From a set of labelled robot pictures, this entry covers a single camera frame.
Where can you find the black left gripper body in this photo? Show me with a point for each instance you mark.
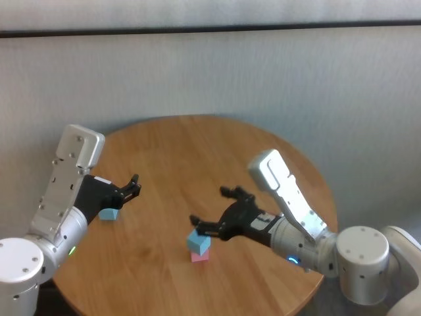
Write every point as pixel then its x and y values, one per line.
pixel 93 197

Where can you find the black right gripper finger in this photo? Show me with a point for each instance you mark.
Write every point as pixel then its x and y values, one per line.
pixel 238 194
pixel 207 228

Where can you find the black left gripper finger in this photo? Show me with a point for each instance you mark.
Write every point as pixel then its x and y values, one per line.
pixel 133 181
pixel 131 195

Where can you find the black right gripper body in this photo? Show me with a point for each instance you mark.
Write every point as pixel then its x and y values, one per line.
pixel 246 220

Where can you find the blue foam cube block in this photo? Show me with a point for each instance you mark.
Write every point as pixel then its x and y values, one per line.
pixel 197 244
pixel 108 215

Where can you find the pink foam cube block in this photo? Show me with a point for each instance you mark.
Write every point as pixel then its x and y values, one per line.
pixel 199 258

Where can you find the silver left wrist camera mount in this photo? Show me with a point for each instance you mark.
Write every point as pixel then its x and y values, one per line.
pixel 65 171

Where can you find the black wall rail strip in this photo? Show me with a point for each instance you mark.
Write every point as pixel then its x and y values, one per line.
pixel 210 28

